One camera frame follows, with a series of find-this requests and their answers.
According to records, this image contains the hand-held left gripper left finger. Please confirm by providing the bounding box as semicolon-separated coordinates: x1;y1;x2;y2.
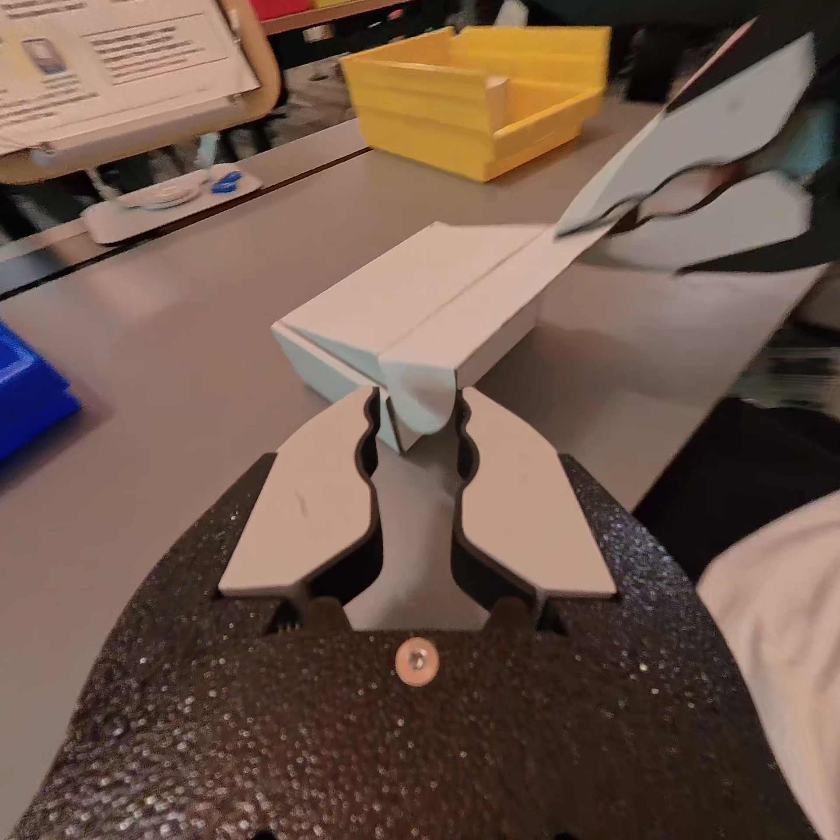
218;386;383;602

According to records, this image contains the white stand base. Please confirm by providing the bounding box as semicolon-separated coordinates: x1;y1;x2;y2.
82;164;263;245

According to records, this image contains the white cardboard mailer box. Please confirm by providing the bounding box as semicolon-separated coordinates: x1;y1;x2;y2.
271;222;592;455

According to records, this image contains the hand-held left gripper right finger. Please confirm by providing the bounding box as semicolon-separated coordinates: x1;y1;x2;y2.
451;387;618;608

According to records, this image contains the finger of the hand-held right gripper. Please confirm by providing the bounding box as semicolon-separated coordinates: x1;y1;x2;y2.
581;172;816;273
554;33;819;240

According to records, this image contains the yellow plastic bin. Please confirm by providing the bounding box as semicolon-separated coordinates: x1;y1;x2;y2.
340;25;613;183

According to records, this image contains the blue plastic bin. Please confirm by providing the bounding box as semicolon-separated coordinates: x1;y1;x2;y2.
0;320;83;463

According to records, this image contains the printed instruction sheet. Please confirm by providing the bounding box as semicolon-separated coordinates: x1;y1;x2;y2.
0;0;262;155

